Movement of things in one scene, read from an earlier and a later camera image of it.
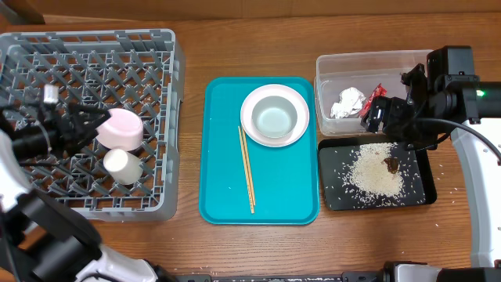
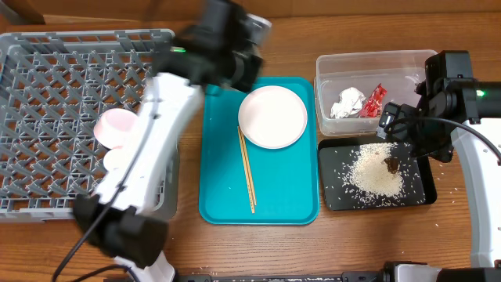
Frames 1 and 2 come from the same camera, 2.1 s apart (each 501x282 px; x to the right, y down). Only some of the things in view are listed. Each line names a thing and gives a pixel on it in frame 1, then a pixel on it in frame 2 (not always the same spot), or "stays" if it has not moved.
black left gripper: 73,135 -> 256,64
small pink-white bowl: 124,131 stays
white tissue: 350,103 stays
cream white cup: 123,167 stays
